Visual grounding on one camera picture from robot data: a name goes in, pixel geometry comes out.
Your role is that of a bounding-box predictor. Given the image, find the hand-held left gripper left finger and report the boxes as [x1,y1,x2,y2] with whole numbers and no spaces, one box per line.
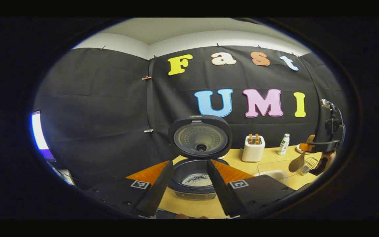
[84,160,174,218]

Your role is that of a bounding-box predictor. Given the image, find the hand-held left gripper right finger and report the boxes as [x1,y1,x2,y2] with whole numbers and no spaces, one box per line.
[207,159,297,218]

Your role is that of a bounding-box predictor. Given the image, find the wire mesh chopstick holder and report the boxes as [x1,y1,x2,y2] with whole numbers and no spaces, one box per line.
[300,157,319,175]

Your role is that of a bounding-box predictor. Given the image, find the wooden spoon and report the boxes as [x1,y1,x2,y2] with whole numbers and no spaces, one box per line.
[288,134,316,173]

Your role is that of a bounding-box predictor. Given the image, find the dark blue rice cooker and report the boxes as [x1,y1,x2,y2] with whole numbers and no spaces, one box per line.
[167,115,233,200]

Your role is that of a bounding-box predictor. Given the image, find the speckled rice layer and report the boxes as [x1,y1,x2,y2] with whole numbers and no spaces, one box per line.
[182,173,212,187]

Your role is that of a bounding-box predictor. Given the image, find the white drink bottle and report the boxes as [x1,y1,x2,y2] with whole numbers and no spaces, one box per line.
[277,133,290,155]

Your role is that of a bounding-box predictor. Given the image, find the white toaster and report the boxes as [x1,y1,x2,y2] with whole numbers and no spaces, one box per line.
[241,135,266,162]

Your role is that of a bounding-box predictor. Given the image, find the clear plastic container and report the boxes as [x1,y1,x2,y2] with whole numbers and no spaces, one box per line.
[257,160,308,182]

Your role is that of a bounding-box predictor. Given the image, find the black backdrop cloth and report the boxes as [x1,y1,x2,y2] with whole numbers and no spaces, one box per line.
[33,44,348,191]

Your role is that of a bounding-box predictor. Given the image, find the computer monitor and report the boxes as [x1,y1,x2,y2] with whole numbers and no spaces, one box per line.
[31,110,57,161]

